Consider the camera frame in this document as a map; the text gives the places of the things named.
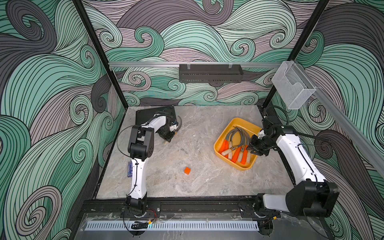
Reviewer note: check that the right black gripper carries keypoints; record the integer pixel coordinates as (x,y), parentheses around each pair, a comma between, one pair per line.
(252,146)

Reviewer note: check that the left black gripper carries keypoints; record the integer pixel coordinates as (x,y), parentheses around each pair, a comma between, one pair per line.
(167,138)

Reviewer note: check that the wooden handle sickle with label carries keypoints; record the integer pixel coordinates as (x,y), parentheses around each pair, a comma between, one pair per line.
(179,120)

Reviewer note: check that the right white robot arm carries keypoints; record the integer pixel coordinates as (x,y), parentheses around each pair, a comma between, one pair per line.
(312,195)

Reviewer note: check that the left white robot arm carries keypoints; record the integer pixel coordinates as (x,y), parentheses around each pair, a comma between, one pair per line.
(148,122)

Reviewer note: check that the black ribbed storage case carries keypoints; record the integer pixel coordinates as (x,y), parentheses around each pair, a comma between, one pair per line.
(142,116)

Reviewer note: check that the yellow plastic tray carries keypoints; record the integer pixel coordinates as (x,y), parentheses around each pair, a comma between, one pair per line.
(245,126)

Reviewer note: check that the small orange block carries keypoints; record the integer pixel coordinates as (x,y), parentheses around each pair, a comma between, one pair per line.
(187,171)

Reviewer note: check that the blue card pack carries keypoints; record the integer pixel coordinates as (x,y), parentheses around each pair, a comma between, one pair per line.
(130,169)

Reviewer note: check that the clear acrylic wall holder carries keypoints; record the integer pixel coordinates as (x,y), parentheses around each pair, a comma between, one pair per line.
(293,84)

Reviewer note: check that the black wall shelf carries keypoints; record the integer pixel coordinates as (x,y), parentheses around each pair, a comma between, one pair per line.
(210,73)

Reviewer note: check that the white slotted cable duct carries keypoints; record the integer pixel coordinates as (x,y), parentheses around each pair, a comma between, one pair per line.
(175,226)

